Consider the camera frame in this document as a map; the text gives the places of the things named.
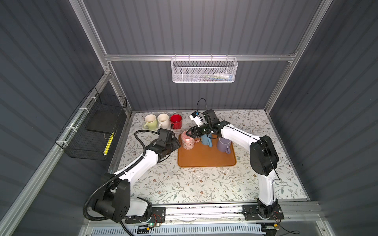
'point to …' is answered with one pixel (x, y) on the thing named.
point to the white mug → (163, 119)
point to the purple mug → (224, 145)
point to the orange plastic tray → (203, 155)
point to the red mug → (176, 121)
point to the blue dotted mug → (207, 139)
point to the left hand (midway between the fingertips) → (176, 143)
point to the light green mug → (151, 122)
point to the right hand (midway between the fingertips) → (191, 132)
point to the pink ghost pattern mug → (188, 142)
